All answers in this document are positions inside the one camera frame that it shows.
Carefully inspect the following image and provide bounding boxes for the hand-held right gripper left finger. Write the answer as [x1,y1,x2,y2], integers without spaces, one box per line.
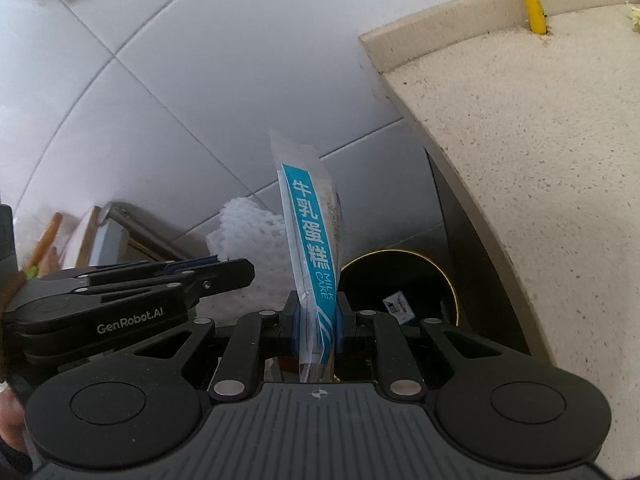
[131,291,302,404]

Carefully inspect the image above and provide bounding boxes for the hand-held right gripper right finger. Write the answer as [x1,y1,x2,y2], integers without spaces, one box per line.
[335,292,502,403]

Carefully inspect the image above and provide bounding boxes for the black trash bin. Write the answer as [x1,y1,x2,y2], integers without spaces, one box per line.
[338,248,464,383]

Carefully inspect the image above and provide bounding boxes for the grey metal object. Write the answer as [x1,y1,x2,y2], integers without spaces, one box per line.
[75,201,216,267]

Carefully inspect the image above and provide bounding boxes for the white foam net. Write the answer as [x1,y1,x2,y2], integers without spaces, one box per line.
[206,197,301,313]

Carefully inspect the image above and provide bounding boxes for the small printed card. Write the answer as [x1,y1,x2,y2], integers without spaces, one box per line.
[382,292,412,324]

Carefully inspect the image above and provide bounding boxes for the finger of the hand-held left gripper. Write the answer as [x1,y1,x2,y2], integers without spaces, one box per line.
[41,256,223,286]
[75,258,256,311]

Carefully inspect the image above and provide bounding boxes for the blue cake wrapper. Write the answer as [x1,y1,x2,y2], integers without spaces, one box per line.
[269,127,347,388]

